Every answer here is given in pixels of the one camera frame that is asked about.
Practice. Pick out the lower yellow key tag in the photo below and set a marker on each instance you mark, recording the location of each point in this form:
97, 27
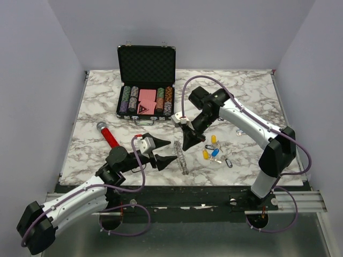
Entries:
205, 154

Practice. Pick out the black mounting base rail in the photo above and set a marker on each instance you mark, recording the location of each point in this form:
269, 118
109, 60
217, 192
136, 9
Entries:
138, 213

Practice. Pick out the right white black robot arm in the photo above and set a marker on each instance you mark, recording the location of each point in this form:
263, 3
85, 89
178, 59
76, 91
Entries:
277, 144

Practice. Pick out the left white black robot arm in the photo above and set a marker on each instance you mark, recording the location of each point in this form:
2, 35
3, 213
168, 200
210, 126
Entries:
40, 223

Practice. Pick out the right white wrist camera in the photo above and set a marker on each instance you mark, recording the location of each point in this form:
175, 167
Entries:
178, 119

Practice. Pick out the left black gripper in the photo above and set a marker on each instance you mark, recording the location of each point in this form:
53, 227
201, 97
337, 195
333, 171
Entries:
161, 161

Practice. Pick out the black key tag with key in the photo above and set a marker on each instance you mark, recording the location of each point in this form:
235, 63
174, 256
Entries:
226, 161

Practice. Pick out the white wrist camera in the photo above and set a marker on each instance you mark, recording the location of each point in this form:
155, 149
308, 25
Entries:
146, 145
178, 119

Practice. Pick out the aluminium frame rail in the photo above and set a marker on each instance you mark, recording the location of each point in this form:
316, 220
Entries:
278, 201

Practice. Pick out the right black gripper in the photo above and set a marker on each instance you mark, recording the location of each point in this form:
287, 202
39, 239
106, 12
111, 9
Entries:
191, 137

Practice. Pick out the black poker chip case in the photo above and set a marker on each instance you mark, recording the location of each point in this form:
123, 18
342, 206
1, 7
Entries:
146, 68

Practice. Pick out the upper yellow key tag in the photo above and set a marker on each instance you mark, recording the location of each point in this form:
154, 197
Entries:
213, 139

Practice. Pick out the blue key tag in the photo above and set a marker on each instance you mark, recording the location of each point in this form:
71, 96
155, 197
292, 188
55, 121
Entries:
239, 132
215, 152

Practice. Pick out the pink playing card deck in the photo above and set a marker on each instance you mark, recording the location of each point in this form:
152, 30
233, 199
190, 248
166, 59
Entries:
147, 95

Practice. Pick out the yellow key tag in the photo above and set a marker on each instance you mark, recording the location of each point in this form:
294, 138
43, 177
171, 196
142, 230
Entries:
213, 139
205, 154

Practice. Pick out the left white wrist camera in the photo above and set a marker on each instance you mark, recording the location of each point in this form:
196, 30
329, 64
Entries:
146, 145

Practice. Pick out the red toy microphone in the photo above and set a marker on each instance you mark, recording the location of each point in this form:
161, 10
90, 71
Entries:
103, 129

